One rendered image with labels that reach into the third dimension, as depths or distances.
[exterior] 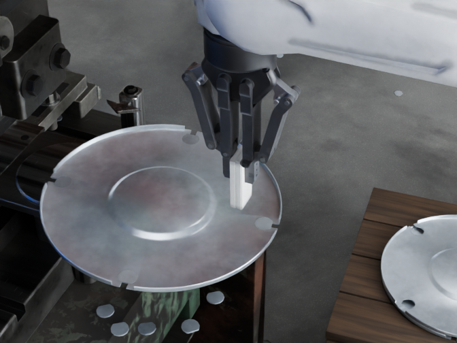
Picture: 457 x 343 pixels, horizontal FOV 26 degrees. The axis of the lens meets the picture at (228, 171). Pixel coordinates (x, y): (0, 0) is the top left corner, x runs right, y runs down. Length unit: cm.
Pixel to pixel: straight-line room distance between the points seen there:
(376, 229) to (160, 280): 77
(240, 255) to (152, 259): 10
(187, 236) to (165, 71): 169
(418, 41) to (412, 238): 105
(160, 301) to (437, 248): 61
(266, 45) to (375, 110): 188
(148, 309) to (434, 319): 54
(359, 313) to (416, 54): 95
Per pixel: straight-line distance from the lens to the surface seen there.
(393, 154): 255
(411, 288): 170
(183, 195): 120
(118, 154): 127
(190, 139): 129
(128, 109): 134
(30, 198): 122
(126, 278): 111
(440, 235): 181
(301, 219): 233
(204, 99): 106
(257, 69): 99
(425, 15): 76
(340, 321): 165
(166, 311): 139
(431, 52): 76
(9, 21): 113
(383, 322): 166
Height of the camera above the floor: 158
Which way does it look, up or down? 40 degrees down
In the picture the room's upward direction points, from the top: straight up
